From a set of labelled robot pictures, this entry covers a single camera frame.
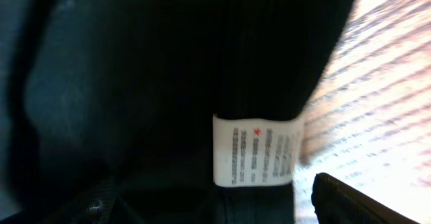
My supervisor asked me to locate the black t-shirt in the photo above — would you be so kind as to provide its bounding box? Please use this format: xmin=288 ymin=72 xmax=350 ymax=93
xmin=1 ymin=0 xmax=354 ymax=223

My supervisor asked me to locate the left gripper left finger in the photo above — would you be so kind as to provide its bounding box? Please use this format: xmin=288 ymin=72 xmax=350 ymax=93
xmin=1 ymin=177 xmax=117 ymax=224

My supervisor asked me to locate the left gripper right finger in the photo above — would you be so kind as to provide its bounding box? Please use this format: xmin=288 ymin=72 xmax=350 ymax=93
xmin=311 ymin=173 xmax=416 ymax=224

